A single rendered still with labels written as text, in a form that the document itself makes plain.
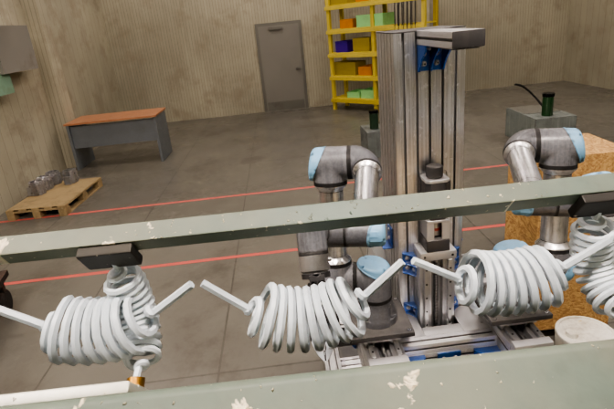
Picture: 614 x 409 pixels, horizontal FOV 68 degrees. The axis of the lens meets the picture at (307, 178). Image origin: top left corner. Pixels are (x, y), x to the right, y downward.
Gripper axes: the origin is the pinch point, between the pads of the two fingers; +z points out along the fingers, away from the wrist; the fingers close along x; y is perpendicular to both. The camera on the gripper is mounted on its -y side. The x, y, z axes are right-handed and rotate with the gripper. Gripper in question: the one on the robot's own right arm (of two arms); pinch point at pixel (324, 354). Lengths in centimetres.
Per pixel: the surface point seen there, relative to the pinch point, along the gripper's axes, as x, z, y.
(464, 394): 5, -17, 89
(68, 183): -332, -160, -560
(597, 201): 24, -28, 76
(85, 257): -23, -28, 75
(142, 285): -19, -25, 72
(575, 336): 138, 37, -132
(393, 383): 1, -18, 89
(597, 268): 25, -21, 72
